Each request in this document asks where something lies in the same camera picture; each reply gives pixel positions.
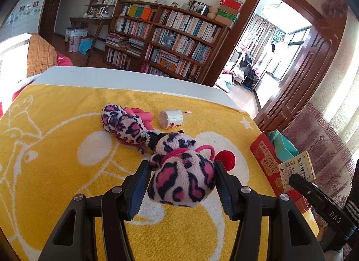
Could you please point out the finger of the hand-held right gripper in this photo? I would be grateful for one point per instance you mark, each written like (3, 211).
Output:
(305, 191)

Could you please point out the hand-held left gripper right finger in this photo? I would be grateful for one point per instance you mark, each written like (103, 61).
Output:
(225, 193)

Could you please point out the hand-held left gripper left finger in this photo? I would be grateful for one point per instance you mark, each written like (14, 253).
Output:
(138, 191)

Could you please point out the yellow white medicine box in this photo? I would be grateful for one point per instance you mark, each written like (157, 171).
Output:
(297, 171)

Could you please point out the leopard print plush earmuffs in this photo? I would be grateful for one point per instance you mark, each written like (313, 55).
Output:
(182, 176)

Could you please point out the red cardboard box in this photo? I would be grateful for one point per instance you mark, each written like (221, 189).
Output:
(266, 160)

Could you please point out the teal cardboard box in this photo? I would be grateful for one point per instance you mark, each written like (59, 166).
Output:
(282, 146)

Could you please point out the patterned mauve curtain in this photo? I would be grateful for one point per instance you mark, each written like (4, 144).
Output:
(331, 126)

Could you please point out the pink twisted hair accessory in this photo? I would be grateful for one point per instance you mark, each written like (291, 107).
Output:
(141, 113)

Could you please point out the white cotton swab tub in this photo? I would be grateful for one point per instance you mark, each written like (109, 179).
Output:
(171, 118)

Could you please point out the yellow printed towel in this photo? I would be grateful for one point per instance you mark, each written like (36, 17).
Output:
(56, 143)

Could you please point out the carved wooden door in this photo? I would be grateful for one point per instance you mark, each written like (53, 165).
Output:
(303, 75)

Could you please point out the red pillow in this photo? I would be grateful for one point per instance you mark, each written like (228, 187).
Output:
(63, 59)

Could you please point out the blue plastic stool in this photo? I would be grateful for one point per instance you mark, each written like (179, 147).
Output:
(85, 46)

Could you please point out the wooden bookshelf with books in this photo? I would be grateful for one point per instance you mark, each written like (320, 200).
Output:
(168, 39)

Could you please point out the orange plaid pillow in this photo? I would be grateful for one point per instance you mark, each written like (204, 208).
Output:
(40, 54)

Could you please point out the white plastic bag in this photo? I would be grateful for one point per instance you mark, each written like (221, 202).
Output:
(75, 32)

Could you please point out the brown cardboard box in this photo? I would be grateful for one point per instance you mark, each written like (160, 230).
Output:
(223, 21)

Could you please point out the wooden desk with hutch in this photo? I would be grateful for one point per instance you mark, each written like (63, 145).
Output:
(92, 19)

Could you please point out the green glossy box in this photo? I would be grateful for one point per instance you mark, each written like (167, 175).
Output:
(227, 15)

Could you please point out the woven beige ball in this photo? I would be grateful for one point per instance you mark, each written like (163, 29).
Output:
(212, 12)

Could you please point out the brown red flat box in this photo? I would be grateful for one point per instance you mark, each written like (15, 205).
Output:
(228, 10)

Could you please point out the red gift box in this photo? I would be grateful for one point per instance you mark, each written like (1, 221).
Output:
(231, 3)

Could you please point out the dried flower decoration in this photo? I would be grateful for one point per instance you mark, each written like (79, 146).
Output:
(191, 1)

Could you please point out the dark wooden room door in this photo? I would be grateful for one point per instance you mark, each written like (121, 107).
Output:
(52, 8)

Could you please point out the white sliding door wardrobe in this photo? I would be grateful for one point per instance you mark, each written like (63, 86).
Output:
(25, 5)

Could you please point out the black photo frame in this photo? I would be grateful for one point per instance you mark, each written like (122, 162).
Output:
(201, 8)

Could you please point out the white photo frame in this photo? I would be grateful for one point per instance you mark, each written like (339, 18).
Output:
(175, 4)

